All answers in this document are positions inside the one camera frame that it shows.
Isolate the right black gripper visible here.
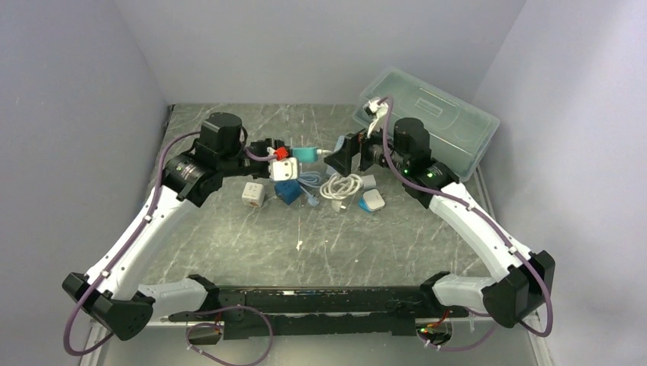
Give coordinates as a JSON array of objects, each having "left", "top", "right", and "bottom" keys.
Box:
[{"left": 325, "top": 117, "right": 410, "bottom": 177}]

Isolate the teal power strip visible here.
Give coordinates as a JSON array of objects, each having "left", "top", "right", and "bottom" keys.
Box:
[{"left": 291, "top": 146, "right": 365, "bottom": 214}]

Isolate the blue cube adapter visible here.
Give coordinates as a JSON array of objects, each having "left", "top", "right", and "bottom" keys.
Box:
[{"left": 274, "top": 180, "right": 303, "bottom": 205}]

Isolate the white cube socket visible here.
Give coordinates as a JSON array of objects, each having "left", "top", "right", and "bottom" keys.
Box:
[{"left": 241, "top": 181, "right": 266, "bottom": 207}]

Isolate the light blue power strip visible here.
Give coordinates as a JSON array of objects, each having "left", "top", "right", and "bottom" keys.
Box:
[{"left": 297, "top": 171, "right": 323, "bottom": 207}]

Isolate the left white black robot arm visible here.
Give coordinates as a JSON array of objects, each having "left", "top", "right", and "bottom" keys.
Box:
[{"left": 62, "top": 112, "right": 299, "bottom": 341}]

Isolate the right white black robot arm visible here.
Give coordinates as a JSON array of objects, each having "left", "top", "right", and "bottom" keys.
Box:
[{"left": 324, "top": 117, "right": 555, "bottom": 328}]

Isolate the small white charger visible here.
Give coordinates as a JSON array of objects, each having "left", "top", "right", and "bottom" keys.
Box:
[{"left": 360, "top": 175, "right": 377, "bottom": 190}]

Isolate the white blue charger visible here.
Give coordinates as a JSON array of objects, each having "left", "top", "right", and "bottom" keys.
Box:
[{"left": 358, "top": 189, "right": 385, "bottom": 212}]

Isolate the green plastic toolbox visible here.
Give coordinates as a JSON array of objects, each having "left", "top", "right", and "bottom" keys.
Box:
[{"left": 352, "top": 67, "right": 501, "bottom": 182}]

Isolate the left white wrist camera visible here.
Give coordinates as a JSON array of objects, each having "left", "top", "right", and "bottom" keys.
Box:
[{"left": 268, "top": 146, "right": 299, "bottom": 181}]

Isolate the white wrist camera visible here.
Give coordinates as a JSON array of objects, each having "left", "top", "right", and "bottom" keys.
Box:
[
  {"left": 364, "top": 98, "right": 389, "bottom": 137},
  {"left": 268, "top": 146, "right": 299, "bottom": 181}
]

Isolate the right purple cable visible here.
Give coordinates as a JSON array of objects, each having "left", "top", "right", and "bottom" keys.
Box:
[{"left": 378, "top": 95, "right": 555, "bottom": 354}]

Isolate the purple cable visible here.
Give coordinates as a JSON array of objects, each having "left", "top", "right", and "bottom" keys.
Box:
[
  {"left": 63, "top": 130, "right": 274, "bottom": 366},
  {"left": 378, "top": 95, "right": 555, "bottom": 354}
]

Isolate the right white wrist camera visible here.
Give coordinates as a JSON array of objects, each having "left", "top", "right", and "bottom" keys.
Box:
[{"left": 364, "top": 98, "right": 389, "bottom": 137}]

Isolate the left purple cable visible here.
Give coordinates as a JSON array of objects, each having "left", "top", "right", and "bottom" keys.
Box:
[{"left": 63, "top": 130, "right": 274, "bottom": 366}]

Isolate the black base frame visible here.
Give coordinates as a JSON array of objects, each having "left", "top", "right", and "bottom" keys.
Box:
[{"left": 168, "top": 285, "right": 468, "bottom": 340}]

